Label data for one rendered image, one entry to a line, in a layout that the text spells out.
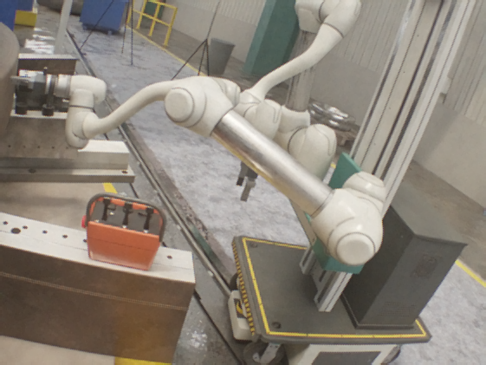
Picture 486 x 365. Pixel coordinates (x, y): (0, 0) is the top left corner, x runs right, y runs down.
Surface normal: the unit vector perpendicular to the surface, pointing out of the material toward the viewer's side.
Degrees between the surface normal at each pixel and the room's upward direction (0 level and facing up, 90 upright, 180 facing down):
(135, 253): 97
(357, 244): 92
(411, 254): 90
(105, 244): 97
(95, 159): 72
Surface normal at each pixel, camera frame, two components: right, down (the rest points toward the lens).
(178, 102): -0.34, 0.25
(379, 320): 0.17, 0.45
